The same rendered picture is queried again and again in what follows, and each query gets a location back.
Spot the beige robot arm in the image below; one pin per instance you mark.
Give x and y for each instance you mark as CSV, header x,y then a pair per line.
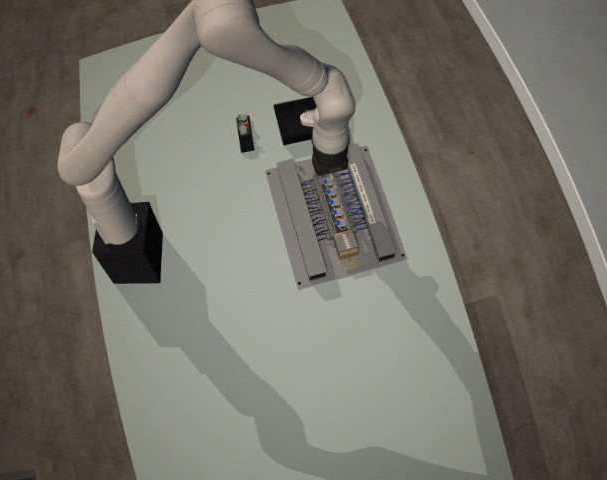
x,y
228,29

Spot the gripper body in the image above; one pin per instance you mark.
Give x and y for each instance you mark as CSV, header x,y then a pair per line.
x,y
328,156

